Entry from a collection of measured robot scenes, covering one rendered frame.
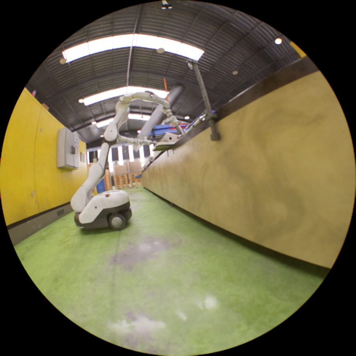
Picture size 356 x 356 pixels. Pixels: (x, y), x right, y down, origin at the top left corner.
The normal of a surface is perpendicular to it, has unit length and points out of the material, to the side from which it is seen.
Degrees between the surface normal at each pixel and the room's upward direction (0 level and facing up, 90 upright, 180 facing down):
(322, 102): 90
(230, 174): 90
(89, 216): 90
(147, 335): 0
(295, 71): 90
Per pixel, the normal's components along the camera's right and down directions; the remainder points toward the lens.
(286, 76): -0.93, 0.14
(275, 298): -0.14, -0.99
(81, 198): 0.39, -0.02
